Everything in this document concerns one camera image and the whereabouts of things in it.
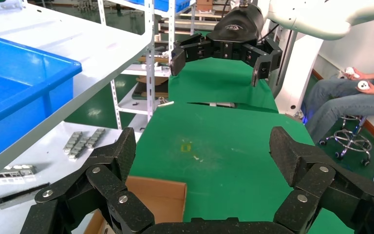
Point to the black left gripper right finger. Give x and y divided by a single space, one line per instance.
319 184

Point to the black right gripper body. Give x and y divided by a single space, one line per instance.
238 32

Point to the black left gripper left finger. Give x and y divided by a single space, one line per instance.
103 181

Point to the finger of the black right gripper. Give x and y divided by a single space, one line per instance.
266 59
190 50

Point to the white handheld controller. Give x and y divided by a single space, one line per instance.
351 71
363 85

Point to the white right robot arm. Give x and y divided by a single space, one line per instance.
312 16

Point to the brown cardboard box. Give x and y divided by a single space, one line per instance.
161 200

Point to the blue plastic tray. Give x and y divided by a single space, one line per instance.
12 93

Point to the person right hand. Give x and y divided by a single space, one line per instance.
360 75

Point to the wooden slat stack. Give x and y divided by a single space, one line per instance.
187 24

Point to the white robot torso column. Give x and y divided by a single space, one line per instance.
296 71

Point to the silver slotted connector strip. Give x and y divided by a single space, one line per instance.
72 142
96 137
80 147

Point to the green table cloth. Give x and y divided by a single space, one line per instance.
225 161
219 84

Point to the small brown carton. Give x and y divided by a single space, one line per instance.
203 4

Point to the blue storage bins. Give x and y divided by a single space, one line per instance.
171 4

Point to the chrome wheeled stool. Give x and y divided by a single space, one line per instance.
351 142

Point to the white metal storage rack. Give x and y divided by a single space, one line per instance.
138 69

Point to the silver cloth clamp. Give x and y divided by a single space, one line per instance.
165 104

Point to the white board sheet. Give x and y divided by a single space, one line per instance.
45 164

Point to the seated person in jeans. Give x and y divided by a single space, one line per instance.
342 103

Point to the narrow dark metal channel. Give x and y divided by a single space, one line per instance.
19 195

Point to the silver slotted metal piece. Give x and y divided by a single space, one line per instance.
14 172

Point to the white paper scraps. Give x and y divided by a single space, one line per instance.
197 158

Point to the white metal shelf rack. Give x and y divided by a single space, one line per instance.
83 38

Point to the grey perforated angle post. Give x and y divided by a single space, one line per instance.
150 84

